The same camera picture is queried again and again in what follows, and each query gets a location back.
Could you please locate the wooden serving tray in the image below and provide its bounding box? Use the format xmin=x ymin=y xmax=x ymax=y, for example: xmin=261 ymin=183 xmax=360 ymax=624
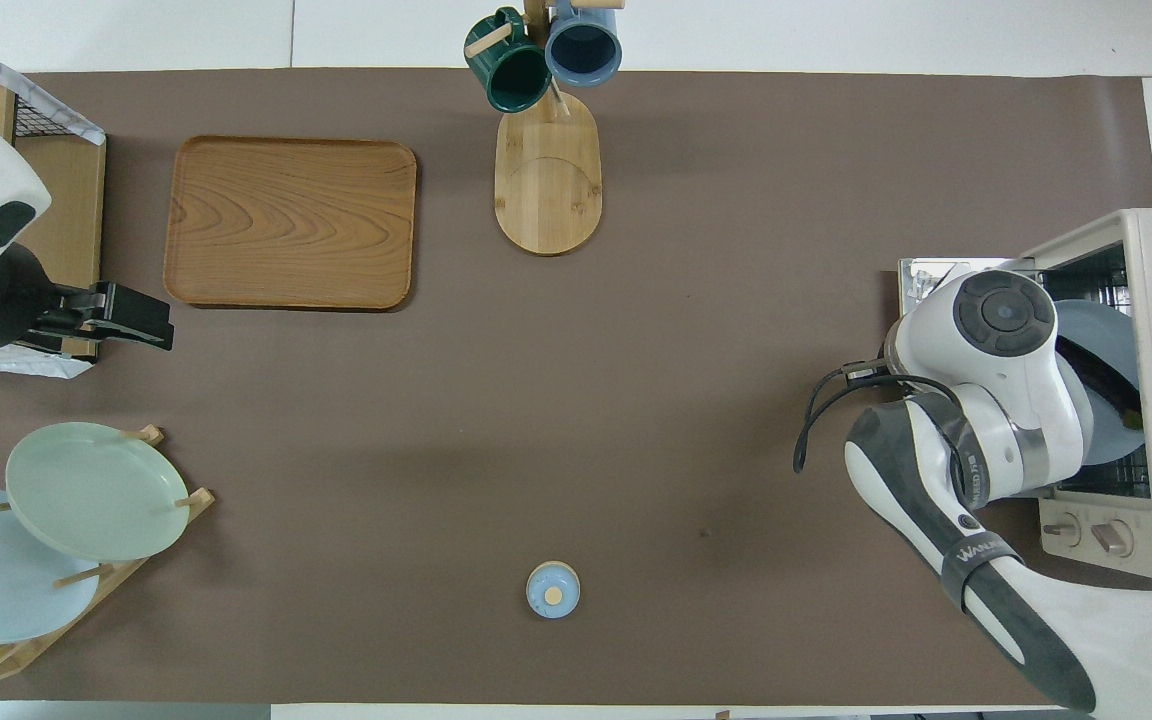
xmin=163 ymin=135 xmax=418 ymax=311

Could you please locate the brown table mat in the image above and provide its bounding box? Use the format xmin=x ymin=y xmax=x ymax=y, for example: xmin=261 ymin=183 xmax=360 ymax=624
xmin=0 ymin=68 xmax=1152 ymax=706

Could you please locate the blue grey mug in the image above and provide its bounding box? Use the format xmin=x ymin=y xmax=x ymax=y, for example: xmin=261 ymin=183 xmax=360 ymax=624
xmin=544 ymin=0 xmax=624 ymax=88

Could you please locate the wooden storage box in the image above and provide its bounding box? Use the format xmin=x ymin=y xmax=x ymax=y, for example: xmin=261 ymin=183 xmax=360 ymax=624
xmin=0 ymin=75 xmax=107 ymax=359

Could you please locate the glass oven door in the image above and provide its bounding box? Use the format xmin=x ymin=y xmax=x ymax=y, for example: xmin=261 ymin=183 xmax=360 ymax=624
xmin=899 ymin=257 xmax=1022 ymax=323

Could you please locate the wooden plate rack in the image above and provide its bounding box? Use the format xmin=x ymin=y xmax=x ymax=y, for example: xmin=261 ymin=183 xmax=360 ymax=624
xmin=0 ymin=425 xmax=216 ymax=687

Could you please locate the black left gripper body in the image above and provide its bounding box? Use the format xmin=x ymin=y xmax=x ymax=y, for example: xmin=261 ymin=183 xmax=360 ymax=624
xmin=34 ymin=281 xmax=176 ymax=354

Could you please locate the wooden mug tree stand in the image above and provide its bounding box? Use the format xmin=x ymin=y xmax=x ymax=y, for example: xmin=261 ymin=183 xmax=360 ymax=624
xmin=464 ymin=0 xmax=626 ymax=257

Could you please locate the large beige oven knob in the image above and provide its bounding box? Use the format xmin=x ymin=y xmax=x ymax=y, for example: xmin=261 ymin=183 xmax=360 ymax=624
xmin=1090 ymin=519 xmax=1135 ymax=559

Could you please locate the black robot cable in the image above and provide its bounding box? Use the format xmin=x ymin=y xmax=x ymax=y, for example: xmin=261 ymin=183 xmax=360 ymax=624
xmin=792 ymin=359 xmax=969 ymax=503

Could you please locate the dark green mug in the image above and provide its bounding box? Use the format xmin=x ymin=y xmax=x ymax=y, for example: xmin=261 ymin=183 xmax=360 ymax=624
xmin=464 ymin=8 xmax=553 ymax=114

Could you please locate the pale green plate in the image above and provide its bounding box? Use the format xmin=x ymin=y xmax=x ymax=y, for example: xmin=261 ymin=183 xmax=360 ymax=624
xmin=5 ymin=421 xmax=191 ymax=563

